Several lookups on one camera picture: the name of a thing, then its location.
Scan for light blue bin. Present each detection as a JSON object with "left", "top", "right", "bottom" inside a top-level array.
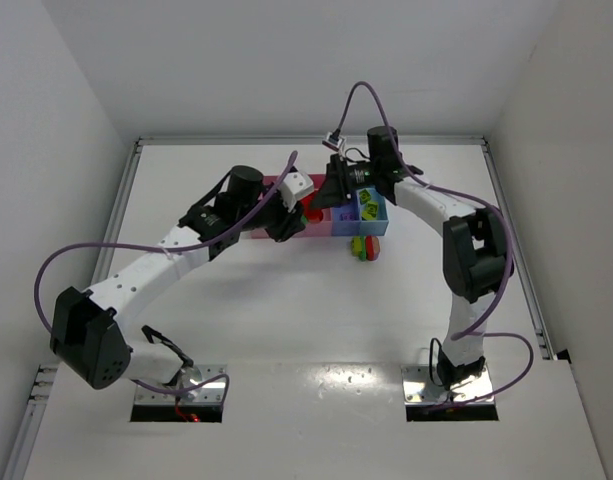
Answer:
[{"left": 356, "top": 187, "right": 389, "bottom": 237}]

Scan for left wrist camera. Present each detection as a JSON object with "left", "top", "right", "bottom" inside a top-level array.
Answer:
[{"left": 278, "top": 170, "right": 315, "bottom": 211}]

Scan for large pink bin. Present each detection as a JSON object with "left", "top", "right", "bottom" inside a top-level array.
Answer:
[{"left": 244, "top": 189, "right": 288, "bottom": 235}]

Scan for small lime square brick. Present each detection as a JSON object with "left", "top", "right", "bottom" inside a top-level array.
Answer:
[{"left": 357, "top": 189, "right": 372, "bottom": 205}]

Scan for purple-blue bin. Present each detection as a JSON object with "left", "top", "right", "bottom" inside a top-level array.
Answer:
[{"left": 330, "top": 203, "right": 360, "bottom": 237}]

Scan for small pink bin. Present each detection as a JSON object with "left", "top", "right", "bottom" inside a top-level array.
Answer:
[{"left": 299, "top": 174, "right": 332, "bottom": 238}]

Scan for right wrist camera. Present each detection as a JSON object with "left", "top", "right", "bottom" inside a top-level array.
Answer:
[{"left": 322, "top": 130, "right": 346, "bottom": 152}]

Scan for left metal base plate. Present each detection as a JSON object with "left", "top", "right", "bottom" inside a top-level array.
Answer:
[{"left": 130, "top": 364, "right": 230, "bottom": 424}]

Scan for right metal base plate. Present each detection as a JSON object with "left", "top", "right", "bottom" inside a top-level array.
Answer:
[{"left": 401, "top": 365, "right": 499, "bottom": 422}]

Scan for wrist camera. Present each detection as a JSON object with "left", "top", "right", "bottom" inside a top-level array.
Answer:
[
  {"left": 278, "top": 170, "right": 315, "bottom": 211},
  {"left": 322, "top": 130, "right": 346, "bottom": 152}
]

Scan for red lime purple lego cluster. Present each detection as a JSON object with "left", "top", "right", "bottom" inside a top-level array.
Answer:
[{"left": 350, "top": 236, "right": 381, "bottom": 262}]

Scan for lime curved lego brick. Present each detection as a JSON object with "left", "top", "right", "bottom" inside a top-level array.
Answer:
[{"left": 365, "top": 201, "right": 379, "bottom": 216}]

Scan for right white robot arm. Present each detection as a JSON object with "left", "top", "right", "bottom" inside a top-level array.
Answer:
[{"left": 311, "top": 126, "right": 513, "bottom": 388}]

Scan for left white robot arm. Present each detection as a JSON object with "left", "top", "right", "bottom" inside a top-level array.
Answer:
[{"left": 50, "top": 165, "right": 314, "bottom": 390}]

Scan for metal base plate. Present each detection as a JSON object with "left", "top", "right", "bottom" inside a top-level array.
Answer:
[
  {"left": 401, "top": 365, "right": 499, "bottom": 422},
  {"left": 130, "top": 364, "right": 230, "bottom": 424}
]

